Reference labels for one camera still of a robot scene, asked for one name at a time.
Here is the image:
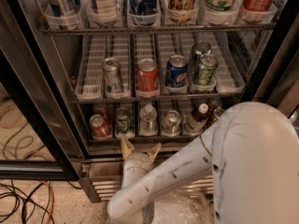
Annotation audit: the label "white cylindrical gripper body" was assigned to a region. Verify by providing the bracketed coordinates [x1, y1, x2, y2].
[121, 152, 154, 188]

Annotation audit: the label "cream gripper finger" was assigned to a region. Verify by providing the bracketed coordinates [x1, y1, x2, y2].
[121, 136, 135, 159]
[147, 143, 162, 162]

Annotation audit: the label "clear water bottle white cap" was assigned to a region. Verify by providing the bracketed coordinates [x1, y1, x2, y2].
[139, 104, 157, 136]

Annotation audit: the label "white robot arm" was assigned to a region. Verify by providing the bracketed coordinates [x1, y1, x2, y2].
[107, 102, 299, 224]

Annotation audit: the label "green soda can bottom shelf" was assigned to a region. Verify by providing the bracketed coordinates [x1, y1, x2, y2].
[115, 107, 134, 137]

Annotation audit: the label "steel fridge bottom grille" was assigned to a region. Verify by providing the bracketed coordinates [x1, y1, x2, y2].
[79, 154, 213, 203]

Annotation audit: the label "brown glass bottle white cap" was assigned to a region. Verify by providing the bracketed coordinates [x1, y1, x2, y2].
[184, 104, 208, 135]

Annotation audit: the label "empty white shelf tray left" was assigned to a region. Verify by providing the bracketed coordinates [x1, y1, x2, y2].
[75, 35, 106, 102]

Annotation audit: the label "empty white shelf tray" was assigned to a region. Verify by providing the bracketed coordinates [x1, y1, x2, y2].
[199, 31, 247, 94]
[75, 35, 106, 102]

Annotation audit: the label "red cola can middle shelf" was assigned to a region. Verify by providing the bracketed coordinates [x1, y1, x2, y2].
[137, 58, 159, 92]

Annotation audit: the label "left glass fridge door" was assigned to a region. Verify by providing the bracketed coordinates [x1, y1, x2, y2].
[0, 13, 81, 180]

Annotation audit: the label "glass fridge door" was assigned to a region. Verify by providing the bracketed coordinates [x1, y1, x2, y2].
[0, 13, 81, 180]
[241, 0, 299, 118]

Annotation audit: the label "empty white shelf tray right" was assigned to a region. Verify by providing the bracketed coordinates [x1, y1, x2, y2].
[199, 31, 247, 94]

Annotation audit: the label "right glass fridge door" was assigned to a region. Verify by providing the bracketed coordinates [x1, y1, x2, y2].
[241, 0, 299, 118]

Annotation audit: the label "amber tea bottle top shelf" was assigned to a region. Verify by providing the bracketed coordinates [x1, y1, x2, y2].
[167, 0, 195, 23]

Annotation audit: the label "dark blue bottle top shelf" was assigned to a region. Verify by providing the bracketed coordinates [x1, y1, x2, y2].
[129, 0, 157, 26]

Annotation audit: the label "white label bottle top shelf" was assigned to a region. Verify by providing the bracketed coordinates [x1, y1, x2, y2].
[88, 0, 118, 26]

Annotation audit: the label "blue white bottle top shelf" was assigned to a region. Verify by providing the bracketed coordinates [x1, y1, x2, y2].
[48, 0, 80, 30]

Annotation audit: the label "red soda can front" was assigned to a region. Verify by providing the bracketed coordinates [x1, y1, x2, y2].
[90, 114, 111, 140]

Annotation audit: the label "red soda can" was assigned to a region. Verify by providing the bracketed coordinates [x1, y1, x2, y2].
[93, 104, 108, 119]
[90, 114, 111, 140]

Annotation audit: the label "silver green soda can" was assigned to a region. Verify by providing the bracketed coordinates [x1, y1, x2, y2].
[162, 110, 181, 136]

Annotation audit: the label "red soda can rear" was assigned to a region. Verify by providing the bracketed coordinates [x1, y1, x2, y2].
[93, 104, 108, 119]

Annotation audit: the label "silver diet soda can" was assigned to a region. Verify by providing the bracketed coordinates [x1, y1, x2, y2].
[102, 57, 124, 93]

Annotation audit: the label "clear plastic bag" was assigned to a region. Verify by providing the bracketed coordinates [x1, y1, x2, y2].
[107, 189, 216, 224]

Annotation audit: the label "blue pepsi can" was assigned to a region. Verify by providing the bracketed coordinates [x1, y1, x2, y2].
[164, 54, 188, 88]

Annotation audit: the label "brown root beer can front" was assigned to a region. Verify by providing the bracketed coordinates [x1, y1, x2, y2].
[206, 108, 225, 127]

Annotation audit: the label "brown root beer can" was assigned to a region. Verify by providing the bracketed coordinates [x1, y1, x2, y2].
[206, 97, 222, 113]
[206, 108, 225, 127]

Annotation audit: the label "brown root beer can rear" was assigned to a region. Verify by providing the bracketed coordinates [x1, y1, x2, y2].
[206, 97, 222, 113]

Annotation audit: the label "green soda can front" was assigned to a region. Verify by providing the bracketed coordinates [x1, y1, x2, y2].
[192, 54, 218, 86]

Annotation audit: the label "green soda can rear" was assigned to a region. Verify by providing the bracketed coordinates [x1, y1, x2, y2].
[189, 40, 212, 66]

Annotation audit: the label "orange cable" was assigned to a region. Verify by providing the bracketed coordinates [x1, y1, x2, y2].
[39, 180, 56, 224]

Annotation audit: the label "black cables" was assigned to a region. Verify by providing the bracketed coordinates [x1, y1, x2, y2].
[0, 179, 83, 224]

